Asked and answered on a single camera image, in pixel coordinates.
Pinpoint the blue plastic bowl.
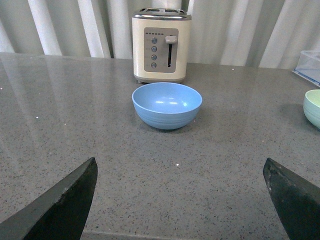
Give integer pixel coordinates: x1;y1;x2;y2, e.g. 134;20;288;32
131;82;203;130

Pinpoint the clear plastic food container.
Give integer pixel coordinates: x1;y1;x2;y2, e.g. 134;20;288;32
292;50;320;87

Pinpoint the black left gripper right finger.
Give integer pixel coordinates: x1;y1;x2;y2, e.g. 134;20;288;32
263;158;320;240

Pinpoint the white pleated curtain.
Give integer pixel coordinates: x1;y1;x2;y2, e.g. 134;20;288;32
0;0;320;69

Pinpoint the cream two-slot toaster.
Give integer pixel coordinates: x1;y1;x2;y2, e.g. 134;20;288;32
132;7;192;83

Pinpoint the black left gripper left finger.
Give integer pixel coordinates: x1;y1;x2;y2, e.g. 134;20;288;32
0;157;98;240

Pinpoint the green plastic bowl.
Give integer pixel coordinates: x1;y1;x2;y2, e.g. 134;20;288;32
303;89;320;129

